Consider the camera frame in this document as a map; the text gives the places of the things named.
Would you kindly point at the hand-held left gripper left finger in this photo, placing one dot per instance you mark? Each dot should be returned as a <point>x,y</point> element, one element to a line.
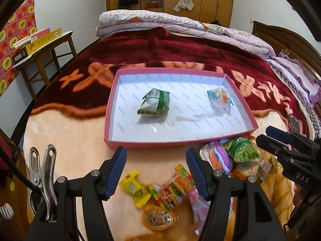
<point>116,173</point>

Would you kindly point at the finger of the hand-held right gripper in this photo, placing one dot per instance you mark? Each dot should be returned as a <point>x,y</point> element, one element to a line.
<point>269,144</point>
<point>278,133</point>

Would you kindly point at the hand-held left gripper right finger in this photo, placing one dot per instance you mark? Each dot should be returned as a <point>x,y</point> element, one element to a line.
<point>198,173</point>

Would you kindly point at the rainbow striped candy packet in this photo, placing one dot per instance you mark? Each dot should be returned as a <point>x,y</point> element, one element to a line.
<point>184,178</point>

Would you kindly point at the yellow jelly cup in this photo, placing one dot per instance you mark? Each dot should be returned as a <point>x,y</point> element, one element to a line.
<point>275,162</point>

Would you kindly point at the yellow candy packet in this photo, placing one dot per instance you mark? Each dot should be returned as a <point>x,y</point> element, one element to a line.
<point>133,188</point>

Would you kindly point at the orange rice cracker packet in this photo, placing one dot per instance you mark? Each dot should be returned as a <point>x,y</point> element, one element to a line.
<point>247,169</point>

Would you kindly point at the clear colourful candy packet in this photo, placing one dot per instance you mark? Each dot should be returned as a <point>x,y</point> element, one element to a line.
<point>168,194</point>

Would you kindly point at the pink cardboard box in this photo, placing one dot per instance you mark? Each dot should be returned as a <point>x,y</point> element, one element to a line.
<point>188,120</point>

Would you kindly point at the orange jelly cup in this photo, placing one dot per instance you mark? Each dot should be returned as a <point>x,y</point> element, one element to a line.
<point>158,218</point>

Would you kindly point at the purple snack packet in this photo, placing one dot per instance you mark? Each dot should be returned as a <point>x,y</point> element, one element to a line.
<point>218,155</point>

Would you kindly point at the clear packet with red label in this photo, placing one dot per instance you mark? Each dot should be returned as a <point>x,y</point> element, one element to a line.
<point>264,170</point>

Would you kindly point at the light green snack packet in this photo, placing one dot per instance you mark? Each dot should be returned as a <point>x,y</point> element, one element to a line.
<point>242,150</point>

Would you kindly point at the pink clear packet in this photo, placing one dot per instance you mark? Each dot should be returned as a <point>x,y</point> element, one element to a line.
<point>199,205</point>

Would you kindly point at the purple ruffled pillow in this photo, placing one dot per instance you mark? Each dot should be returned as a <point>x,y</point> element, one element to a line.
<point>298,77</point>

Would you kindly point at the blue clear snack packet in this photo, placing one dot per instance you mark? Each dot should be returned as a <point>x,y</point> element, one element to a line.
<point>220,99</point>

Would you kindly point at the metal spring clamp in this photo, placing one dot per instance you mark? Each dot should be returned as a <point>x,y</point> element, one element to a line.
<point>49,160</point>

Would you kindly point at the dark green snack packet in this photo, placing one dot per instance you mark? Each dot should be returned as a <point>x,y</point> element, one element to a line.
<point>154,103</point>

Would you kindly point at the wooden headboard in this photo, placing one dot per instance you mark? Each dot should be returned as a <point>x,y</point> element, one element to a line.
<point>288,40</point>

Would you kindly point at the white plastic object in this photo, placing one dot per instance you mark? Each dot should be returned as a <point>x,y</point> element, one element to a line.
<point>6,212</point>

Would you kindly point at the red floral blanket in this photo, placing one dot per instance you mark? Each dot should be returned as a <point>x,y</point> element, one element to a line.
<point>175,47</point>

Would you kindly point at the wooden side table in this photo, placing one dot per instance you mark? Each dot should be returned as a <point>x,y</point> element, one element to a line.
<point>50,52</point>

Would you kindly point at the wooden wardrobe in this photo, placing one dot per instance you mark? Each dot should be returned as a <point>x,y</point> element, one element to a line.
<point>210,0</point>

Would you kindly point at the yellow cardboard box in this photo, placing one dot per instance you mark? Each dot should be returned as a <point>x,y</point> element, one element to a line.
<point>45,39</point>

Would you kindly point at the folded lilac quilt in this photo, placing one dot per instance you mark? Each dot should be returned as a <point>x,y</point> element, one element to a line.
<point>150,20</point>

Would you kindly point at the white roll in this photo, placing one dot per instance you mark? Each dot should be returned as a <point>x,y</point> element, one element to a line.
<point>23,41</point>

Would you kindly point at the white hanging towel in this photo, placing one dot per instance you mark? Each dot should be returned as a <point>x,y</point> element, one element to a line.
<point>183,2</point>

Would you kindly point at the red yellow patterned gift box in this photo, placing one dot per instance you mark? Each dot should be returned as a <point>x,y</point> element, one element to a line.
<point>15,35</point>

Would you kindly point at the red basket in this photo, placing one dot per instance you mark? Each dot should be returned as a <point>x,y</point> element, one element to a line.
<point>151,5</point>

